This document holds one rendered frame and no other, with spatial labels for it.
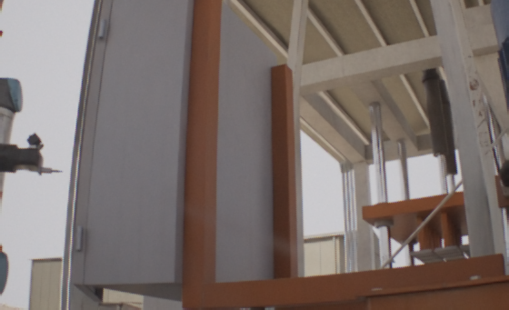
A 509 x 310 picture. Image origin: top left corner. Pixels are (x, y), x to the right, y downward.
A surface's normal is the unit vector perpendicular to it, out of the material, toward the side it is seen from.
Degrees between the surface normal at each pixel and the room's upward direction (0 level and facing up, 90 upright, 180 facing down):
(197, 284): 90
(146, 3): 90
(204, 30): 90
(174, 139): 90
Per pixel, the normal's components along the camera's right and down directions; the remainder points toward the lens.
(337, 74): -0.44, -0.33
